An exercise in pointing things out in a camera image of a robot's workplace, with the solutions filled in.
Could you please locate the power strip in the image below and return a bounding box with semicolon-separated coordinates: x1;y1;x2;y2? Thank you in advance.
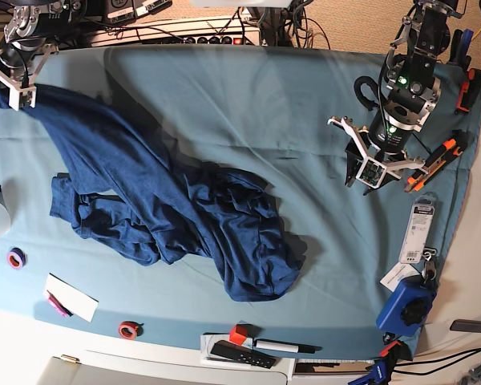
84;16;261;47

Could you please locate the white marker pen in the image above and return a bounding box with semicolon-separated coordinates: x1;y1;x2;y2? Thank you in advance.
253;339;321;354

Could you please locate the light blue table cloth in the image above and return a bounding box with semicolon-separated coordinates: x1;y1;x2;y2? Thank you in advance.
0;44;481;361

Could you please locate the blue spring clamp bottom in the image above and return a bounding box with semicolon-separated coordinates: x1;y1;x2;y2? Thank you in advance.
348;360;394;385

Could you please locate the pink marker pen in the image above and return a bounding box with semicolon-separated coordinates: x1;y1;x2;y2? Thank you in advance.
46;291;73;318

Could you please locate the blue box with knob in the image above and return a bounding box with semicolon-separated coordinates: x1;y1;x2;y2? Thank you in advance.
376;276;438;337

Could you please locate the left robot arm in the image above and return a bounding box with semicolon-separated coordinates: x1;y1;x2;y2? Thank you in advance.
328;1;459;193

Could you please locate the blue spring clamp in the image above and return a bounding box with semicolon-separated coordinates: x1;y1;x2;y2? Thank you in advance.
447;29;474;70
348;360;394;385

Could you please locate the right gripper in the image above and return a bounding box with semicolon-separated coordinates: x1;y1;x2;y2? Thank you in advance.
0;44;59;111

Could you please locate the orange black clamp top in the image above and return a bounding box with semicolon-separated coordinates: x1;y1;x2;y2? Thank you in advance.
455;68;481;115

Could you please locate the red cube block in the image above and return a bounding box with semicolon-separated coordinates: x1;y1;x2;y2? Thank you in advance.
228;324;249;346

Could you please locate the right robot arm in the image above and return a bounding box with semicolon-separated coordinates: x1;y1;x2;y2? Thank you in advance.
0;1;88;111

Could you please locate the white paper card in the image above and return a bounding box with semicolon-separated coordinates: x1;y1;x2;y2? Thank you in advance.
43;274;99;322

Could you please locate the purple tape roll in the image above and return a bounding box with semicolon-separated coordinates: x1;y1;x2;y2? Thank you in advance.
7;248;26;270

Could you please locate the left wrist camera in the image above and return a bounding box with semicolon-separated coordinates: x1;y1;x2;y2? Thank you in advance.
356;157;387;188

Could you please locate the white label card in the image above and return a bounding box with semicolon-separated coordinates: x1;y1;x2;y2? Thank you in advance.
380;262;419;292

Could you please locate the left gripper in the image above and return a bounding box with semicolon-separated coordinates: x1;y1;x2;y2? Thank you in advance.
328;116;426;196

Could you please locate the black remote control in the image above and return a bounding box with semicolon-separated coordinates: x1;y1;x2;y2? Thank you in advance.
211;340;277;369

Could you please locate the red tape roll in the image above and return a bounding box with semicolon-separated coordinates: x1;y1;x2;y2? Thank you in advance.
118;321;143;340

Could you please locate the dark blue t-shirt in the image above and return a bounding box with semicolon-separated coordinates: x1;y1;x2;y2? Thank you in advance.
23;84;304;302

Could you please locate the orange clamp bottom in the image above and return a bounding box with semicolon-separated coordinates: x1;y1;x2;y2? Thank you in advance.
379;340;402;358

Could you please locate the orange black utility knife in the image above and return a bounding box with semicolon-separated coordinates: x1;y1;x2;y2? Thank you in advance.
404;130;468;193

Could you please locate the blue spring clamp top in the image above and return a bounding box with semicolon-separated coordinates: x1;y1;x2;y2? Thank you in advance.
447;29;474;70

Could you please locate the packaged tool blister pack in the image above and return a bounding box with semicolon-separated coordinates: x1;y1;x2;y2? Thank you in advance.
398;192;437;264

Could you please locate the black phone device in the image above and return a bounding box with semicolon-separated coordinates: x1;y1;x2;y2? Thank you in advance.
450;319;481;333

